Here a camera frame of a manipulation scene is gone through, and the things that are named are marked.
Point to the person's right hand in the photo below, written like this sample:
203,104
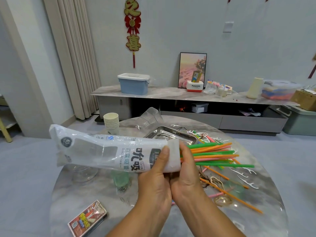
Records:
187,182

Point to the person's left hand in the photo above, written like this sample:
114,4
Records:
155,187

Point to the pile of colourful straws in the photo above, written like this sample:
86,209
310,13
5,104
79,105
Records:
217,155

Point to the metal tray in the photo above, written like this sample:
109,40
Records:
168,131

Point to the clear printed plastic bag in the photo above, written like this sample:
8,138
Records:
94,150

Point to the colourful matchbox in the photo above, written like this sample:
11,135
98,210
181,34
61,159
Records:
87,218

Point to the group of white paper cups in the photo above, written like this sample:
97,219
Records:
111,123

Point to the person's right forearm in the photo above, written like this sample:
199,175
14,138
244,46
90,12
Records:
210,222

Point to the translucent green plastic cup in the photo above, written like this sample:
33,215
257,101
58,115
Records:
121,180

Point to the white floss pick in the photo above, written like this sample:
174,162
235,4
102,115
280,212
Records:
248,182
239,172

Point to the clear ribbed organizer box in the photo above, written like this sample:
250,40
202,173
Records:
150,117

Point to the clear round plastic bowl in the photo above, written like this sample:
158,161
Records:
84,173

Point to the white box in cabinet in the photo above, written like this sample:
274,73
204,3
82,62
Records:
200,107

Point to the grey cabinet with marble top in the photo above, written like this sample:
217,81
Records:
168,91

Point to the loose papers in cabinet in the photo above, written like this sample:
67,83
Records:
250,113

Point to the white and red small box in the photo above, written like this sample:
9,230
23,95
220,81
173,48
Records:
195,86

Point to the clear bag of snacks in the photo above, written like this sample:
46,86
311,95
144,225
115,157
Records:
211,87

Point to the colourful small packet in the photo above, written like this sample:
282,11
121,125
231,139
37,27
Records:
227,87

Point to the blue storage box white lid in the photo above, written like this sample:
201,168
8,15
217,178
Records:
133,85

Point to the small colourful box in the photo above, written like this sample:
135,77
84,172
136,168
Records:
197,76

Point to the cream paper roll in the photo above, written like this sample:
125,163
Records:
255,88

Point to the framed pink picture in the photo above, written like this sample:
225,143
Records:
187,64

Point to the grey green storage bin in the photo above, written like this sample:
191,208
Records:
298,123

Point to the clear storage box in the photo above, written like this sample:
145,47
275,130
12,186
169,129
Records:
279,90

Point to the cardboard box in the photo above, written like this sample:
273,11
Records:
303,100

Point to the beige curtain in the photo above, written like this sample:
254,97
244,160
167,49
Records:
71,51

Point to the white wall switch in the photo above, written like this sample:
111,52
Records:
228,27

